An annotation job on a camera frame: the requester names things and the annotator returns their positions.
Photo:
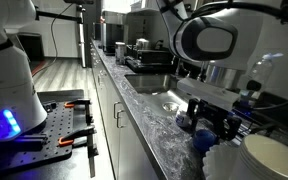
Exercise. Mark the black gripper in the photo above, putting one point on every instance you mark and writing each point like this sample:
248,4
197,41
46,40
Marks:
228,126

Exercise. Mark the blue oval soap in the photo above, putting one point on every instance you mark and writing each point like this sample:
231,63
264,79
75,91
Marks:
203,139

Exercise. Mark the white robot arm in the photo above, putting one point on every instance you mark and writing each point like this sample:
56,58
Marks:
227,31

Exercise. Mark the dish soap bottle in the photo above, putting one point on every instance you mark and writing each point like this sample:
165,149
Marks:
254,82

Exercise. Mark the white pill bottle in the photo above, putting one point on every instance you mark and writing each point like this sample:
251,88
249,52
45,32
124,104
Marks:
182,119

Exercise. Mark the white coffee filters stack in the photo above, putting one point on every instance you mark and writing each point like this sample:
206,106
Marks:
218,162

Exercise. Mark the stainless steel sink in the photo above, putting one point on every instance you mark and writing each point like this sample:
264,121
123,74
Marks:
160,92

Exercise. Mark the black tray with kettle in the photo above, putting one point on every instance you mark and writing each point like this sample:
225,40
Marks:
152,58

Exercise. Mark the grey lower cabinets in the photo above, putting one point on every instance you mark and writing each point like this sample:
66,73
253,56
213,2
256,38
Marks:
128,156

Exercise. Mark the steel canister on counter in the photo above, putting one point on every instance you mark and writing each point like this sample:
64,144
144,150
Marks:
120,53

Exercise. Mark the black coffee machine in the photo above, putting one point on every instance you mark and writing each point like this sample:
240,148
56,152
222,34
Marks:
112,30

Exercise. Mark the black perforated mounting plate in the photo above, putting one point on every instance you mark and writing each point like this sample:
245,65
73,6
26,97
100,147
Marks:
39,146

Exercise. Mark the black trash bin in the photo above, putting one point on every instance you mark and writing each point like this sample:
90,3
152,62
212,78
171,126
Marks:
33,45

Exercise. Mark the white wrist camera block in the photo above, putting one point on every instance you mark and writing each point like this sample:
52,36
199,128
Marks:
219,97

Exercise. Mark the black wire dish rack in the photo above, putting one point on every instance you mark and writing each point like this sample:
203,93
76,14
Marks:
251,124

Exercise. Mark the near orange-handled clamp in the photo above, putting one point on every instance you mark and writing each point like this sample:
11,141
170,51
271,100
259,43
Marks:
92,150

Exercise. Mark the orange-handled clamp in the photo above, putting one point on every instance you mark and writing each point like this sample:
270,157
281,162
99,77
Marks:
92,150
81,103

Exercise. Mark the far orange-handled clamp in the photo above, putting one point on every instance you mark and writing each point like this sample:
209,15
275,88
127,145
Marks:
81,103

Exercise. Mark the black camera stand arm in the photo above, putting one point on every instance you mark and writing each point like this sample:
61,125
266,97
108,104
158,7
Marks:
61,15

